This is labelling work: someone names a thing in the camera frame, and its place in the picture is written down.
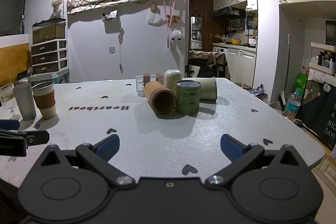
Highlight white shelf with bottles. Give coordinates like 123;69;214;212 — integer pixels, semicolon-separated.
309;42;336;76

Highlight clear glass cup brown band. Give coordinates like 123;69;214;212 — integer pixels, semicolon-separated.
136;72;165;97

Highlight black chalkboard sign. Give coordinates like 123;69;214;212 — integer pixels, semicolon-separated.
297;74;336;150

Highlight beige cup with brown sleeve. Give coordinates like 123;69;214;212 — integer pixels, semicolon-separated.
31;82;57;119

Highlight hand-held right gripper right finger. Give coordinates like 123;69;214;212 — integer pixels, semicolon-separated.
205;134;308;189

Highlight white hanging bag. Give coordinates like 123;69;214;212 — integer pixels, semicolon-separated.
147;11;161;26

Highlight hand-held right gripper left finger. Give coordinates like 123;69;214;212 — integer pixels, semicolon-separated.
39;134;137;190

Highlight glass fish tank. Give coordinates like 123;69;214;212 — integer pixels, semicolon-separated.
32;18;67;45

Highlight wooden board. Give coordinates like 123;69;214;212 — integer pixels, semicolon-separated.
0;43;31;87

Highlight plastic water bottle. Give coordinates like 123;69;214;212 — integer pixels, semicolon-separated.
283;88;302;120

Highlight white mop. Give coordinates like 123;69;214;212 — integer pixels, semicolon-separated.
281;34;291;107

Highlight cream white cup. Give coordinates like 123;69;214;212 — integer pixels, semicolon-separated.
164;69;183;94

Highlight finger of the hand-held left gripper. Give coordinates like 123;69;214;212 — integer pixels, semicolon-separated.
0;119;21;130
0;129;50;146

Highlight washing machine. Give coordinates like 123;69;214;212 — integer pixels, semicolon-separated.
212;46;228;56

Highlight black range hood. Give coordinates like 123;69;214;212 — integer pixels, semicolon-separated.
213;7;247;19

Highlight grey cup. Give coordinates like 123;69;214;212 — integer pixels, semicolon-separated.
13;83;37;121

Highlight white plastic drawer unit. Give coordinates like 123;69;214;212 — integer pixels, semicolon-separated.
31;39;69;75

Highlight olive green cup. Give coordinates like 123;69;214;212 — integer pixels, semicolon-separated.
199;76;218;101

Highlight dark cloth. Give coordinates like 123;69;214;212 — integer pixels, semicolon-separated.
0;0;33;37

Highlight patterned glass goblet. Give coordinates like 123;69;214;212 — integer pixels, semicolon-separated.
0;84;21;121

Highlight green tin can cup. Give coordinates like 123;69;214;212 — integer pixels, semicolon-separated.
175;80;201;115

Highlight dried flower bunch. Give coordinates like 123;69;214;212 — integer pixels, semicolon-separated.
51;0;64;19

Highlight wall mirror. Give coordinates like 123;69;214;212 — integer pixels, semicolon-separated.
190;16;203;50

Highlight brown cylindrical cup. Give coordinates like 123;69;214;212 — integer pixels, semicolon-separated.
143;81;177;115

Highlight white kitchen base cabinets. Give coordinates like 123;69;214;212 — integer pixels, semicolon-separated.
227;47;257;85

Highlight chair with draped clothing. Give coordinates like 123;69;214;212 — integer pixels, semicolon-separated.
187;50;231;81

